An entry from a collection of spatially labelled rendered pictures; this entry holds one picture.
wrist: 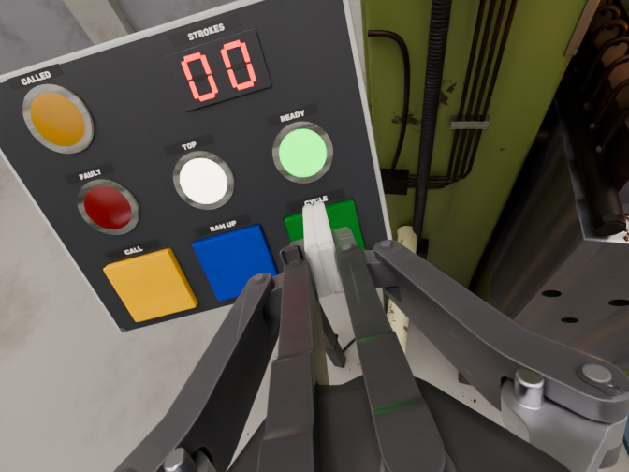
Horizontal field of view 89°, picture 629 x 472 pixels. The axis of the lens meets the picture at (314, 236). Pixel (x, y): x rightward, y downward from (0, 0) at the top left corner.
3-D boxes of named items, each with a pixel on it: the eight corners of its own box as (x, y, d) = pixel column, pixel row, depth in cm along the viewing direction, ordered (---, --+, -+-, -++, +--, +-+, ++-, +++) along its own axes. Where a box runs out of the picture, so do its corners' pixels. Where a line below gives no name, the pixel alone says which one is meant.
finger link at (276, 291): (318, 307, 15) (259, 322, 15) (314, 258, 20) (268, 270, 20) (310, 281, 15) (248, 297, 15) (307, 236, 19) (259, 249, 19)
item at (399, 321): (398, 443, 57) (398, 442, 53) (368, 435, 59) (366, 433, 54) (418, 239, 79) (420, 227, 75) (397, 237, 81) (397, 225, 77)
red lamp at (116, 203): (132, 235, 32) (100, 208, 28) (98, 230, 33) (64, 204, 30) (149, 211, 33) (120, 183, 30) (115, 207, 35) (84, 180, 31)
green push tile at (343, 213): (368, 264, 35) (355, 200, 32) (302, 280, 36) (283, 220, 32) (364, 256, 37) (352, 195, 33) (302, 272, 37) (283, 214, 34)
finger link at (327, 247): (318, 247, 16) (333, 243, 16) (312, 203, 22) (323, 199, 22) (332, 295, 17) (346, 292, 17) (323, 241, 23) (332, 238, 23)
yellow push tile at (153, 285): (196, 307, 36) (167, 251, 33) (135, 323, 37) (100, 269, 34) (201, 298, 38) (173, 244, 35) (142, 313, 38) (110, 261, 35)
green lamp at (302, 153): (326, 182, 31) (317, 147, 27) (282, 180, 32) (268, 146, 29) (333, 159, 32) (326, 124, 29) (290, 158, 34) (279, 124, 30)
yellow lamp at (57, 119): (86, 152, 28) (43, 109, 25) (50, 151, 30) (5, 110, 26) (107, 128, 30) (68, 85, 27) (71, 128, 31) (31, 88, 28)
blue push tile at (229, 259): (281, 286, 36) (259, 226, 33) (217, 303, 36) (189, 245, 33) (282, 277, 37) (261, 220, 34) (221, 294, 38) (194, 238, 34)
